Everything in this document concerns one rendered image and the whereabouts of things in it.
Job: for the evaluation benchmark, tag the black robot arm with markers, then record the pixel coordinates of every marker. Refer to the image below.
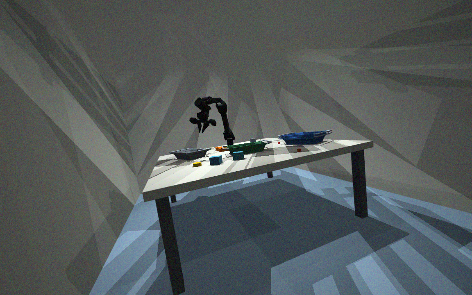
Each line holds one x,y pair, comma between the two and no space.
203,105

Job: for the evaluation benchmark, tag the green plastic tray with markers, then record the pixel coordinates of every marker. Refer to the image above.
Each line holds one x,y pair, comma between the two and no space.
247,147

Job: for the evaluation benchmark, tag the light blue block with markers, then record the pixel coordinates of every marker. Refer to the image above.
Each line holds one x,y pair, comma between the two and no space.
238,155
215,160

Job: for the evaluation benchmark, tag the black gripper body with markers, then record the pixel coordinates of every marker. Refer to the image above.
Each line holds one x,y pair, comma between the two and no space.
202,120

